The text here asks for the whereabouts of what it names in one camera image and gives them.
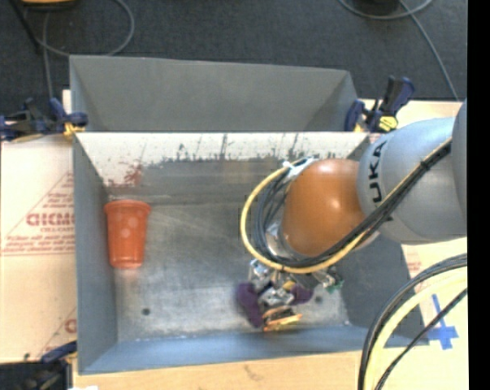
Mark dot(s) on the orange plastic cup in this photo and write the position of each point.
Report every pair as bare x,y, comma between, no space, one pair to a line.
127,234

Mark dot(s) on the grey metal bin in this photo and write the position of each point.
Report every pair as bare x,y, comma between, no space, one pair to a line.
196,234

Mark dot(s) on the brown cardboard board red print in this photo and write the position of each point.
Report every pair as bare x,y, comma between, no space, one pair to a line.
33,177

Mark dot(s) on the purple sunglasses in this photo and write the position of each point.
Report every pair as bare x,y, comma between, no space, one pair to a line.
249,303

